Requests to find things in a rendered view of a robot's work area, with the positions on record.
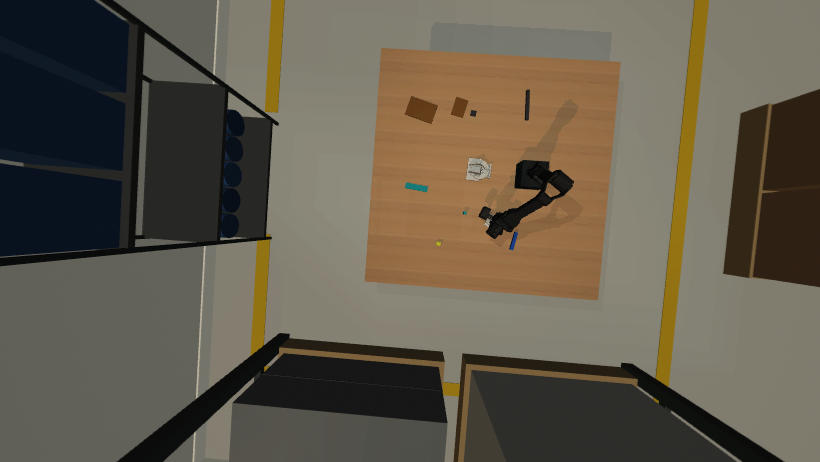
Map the teal flat plate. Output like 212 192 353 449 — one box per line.
405 183 428 192

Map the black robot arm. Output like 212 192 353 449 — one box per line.
486 161 574 239

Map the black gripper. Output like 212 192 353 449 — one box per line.
479 206 513 232

